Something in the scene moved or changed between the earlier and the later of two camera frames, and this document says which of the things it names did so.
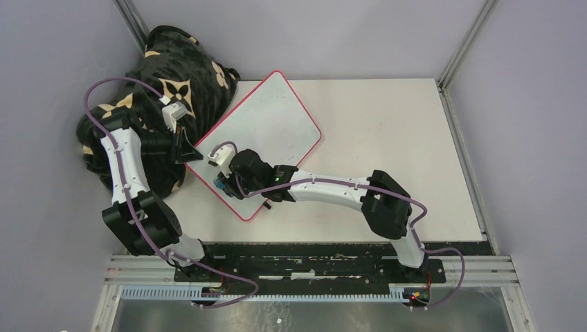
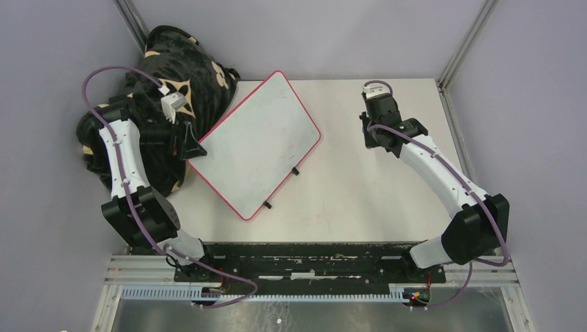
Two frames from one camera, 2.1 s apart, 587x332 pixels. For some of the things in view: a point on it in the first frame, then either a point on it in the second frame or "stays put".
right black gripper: (228, 180) → (370, 142)
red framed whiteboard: (271, 120) stays put
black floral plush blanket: (175, 83) stays put
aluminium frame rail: (498, 271) stays put
